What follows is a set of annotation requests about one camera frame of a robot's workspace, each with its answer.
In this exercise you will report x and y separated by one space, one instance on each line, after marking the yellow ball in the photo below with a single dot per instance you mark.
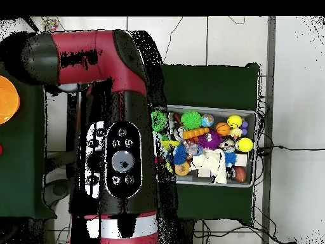
233 121
244 145

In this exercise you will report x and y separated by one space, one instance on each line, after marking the orange toy basketball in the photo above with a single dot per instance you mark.
222 128

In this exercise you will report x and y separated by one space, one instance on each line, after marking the dark green table cloth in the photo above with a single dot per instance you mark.
25 152
213 81

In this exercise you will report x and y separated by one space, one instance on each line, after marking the orange plastic toy block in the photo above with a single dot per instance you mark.
195 133

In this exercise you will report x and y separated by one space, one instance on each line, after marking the purple furry monster toy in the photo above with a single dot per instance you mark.
209 140

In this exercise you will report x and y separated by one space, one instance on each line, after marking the small colourful floor toy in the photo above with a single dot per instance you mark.
50 23

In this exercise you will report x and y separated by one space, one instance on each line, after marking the orange round bowl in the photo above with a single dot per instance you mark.
7 99

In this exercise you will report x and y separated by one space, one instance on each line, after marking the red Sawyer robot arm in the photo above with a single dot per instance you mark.
91 56

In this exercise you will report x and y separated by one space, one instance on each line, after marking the green spiky ball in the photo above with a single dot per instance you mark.
159 121
190 120

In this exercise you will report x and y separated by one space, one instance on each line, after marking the blue spiky ball with eyes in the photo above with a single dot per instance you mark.
180 154

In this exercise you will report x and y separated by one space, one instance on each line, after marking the cream knitted cloth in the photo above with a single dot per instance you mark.
210 165

